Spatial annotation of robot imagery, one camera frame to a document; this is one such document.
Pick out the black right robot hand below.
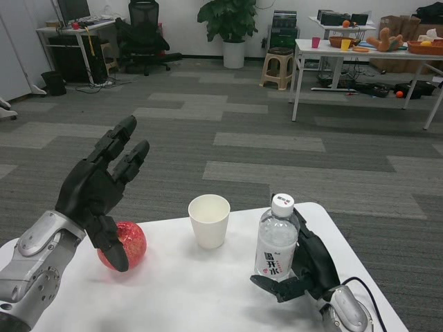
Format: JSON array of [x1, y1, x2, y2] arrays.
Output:
[[249, 207, 342, 304]]

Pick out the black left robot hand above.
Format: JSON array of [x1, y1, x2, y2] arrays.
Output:
[[54, 116, 150, 273]]

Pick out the clear water bottle white cap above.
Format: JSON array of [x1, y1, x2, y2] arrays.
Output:
[[254, 193, 300, 280]]

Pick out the large red apple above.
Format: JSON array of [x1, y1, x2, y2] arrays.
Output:
[[96, 221, 147, 271]]

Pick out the white paper cup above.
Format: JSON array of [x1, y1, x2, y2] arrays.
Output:
[[188, 194, 231, 250]]

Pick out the black trash bin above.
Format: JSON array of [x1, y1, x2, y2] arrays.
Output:
[[40, 71, 66, 97]]

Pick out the beige plastic stool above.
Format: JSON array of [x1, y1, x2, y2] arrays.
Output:
[[259, 48, 295, 91], [100, 41, 118, 75]]

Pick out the black cabinet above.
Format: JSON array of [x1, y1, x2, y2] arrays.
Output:
[[48, 34, 108, 84]]

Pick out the white office desk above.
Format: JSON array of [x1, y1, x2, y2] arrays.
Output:
[[36, 17, 118, 86]]

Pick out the black mesh office chair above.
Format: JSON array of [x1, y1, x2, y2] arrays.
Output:
[[116, 0, 183, 76]]

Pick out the black computer monitor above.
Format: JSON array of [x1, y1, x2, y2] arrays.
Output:
[[57, 0, 91, 27]]

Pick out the white plant pot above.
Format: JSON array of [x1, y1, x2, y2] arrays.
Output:
[[222, 40, 246, 69]]

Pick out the black bag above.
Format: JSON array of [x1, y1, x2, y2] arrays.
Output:
[[394, 80, 436, 98]]

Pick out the long white table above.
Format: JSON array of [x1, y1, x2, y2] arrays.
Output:
[[289, 38, 443, 131]]

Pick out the brown woven bowl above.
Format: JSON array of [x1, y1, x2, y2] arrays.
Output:
[[328, 35, 361, 48]]

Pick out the green leafy plant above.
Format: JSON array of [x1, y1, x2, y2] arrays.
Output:
[[197, 0, 259, 43]]

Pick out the black green equipment stack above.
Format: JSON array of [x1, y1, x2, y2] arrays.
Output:
[[269, 10, 299, 50]]

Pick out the orange plush toy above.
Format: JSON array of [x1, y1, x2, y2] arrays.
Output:
[[366, 27, 405, 53]]

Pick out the small white table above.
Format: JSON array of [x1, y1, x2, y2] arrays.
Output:
[[308, 15, 377, 93]]

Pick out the shallow woven basket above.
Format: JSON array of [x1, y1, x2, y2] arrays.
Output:
[[407, 39, 443, 56]]

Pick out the wide black box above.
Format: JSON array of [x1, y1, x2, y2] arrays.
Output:
[[316, 10, 351, 26]]

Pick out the brown cardboard boxes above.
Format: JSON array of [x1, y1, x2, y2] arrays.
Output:
[[370, 15, 443, 73]]

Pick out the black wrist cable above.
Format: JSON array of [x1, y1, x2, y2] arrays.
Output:
[[341, 276, 388, 332]]

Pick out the black floor cable tangle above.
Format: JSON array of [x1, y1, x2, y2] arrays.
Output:
[[316, 71, 390, 100]]

